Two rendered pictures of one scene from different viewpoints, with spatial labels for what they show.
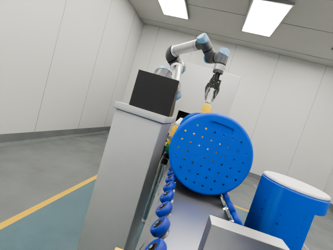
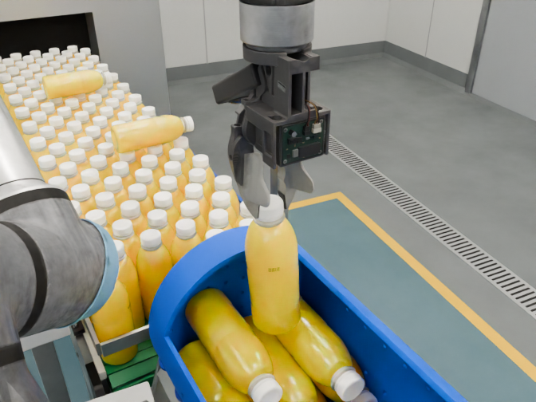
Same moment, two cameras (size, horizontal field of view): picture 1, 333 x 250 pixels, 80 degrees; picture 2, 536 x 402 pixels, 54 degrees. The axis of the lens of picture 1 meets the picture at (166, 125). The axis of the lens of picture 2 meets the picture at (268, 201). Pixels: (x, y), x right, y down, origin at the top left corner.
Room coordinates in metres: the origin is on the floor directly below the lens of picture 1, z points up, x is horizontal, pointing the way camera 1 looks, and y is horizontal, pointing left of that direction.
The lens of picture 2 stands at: (0.97, 0.08, 1.68)
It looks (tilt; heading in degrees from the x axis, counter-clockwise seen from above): 31 degrees down; 325
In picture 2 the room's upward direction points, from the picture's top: straight up
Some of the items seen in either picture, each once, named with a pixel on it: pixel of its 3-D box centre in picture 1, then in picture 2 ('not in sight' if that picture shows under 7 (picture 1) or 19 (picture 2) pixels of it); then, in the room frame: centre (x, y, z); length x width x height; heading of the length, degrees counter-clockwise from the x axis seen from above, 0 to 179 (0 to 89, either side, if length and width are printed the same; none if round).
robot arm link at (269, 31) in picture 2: (219, 68); (279, 22); (1.40, -0.24, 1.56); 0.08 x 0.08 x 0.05
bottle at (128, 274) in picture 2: not in sight; (121, 290); (1.77, -0.13, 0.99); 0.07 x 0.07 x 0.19
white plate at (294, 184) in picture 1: (294, 184); not in sight; (0.94, -0.67, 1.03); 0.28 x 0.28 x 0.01
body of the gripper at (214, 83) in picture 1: (215, 79); (280, 101); (1.40, -0.23, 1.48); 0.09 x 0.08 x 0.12; 176
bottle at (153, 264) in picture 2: not in sight; (156, 278); (1.77, -0.20, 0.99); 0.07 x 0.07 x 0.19
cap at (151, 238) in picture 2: not in sight; (151, 238); (1.77, -0.20, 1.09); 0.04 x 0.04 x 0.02
